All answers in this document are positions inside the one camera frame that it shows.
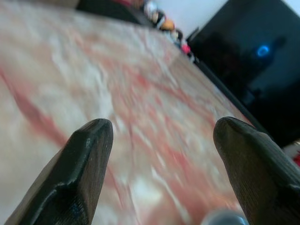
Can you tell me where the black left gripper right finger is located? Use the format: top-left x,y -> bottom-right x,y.
213,117 -> 300,225

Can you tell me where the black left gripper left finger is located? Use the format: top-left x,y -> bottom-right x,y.
4,118 -> 115,225

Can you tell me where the black cabinet with blue light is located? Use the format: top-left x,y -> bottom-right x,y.
187,0 -> 300,149

